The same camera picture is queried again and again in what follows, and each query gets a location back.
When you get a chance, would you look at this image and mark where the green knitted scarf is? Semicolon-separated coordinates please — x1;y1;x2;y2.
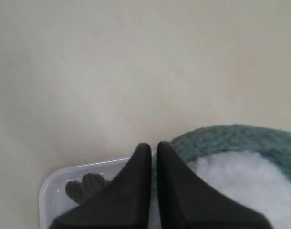
169;125;291;181

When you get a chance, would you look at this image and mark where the white plush snowman toy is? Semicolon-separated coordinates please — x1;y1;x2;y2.
65;149;291;229

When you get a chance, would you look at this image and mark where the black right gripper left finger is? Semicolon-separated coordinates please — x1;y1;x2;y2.
50;143;152;229

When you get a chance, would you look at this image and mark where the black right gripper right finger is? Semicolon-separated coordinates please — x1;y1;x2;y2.
156;142;270;229

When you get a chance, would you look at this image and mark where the white plastic tray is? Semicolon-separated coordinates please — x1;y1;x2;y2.
39;158;129;229

